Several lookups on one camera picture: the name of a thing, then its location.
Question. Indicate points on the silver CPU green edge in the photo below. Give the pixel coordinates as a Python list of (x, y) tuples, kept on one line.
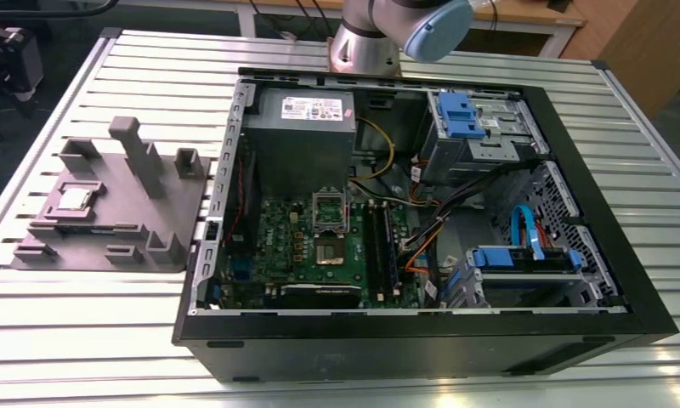
[(75, 200)]

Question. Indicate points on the thin metal locking lever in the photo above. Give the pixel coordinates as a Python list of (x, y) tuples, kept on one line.
[(348, 217)]

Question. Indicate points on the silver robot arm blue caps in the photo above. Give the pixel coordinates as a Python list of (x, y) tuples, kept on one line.
[(368, 51)]

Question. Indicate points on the CPU socket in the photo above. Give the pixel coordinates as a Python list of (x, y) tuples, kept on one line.
[(329, 251)]

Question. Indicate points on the grey parts rack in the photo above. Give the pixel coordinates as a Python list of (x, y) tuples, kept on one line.
[(130, 221)]

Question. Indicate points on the grey power supply unit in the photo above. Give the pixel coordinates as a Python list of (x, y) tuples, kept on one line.
[(300, 149)]

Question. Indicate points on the green motherboard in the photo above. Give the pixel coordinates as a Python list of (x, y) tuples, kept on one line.
[(282, 238)]

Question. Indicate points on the blue VGA port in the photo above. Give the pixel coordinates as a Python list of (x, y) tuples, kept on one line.
[(214, 295)]

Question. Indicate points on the black graphics card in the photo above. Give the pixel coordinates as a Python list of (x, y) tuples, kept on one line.
[(317, 297)]

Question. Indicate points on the black RAM slot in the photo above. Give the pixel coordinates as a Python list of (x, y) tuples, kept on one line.
[(380, 251), (386, 251), (373, 251)]

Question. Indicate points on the blue drive carrier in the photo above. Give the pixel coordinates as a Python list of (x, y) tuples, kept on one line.
[(458, 104)]

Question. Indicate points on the white power plug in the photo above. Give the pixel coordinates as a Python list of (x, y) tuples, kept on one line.
[(405, 244)]

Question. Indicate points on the silver optical drive cage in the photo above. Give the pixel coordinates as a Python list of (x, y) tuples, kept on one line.
[(486, 153)]

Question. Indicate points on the black PC case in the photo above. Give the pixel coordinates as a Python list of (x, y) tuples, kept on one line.
[(408, 344)]

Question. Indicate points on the hard disk in blue carrier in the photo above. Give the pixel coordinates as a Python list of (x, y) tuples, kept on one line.
[(493, 257)]

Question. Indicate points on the silver disk bay cage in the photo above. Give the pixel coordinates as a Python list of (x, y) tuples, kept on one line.
[(532, 278)]

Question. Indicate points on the wooden cabinet panel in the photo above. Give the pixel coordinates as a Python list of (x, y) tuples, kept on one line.
[(645, 42)]

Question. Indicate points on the wooden desk white frame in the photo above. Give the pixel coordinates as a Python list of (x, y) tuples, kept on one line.
[(538, 15)]

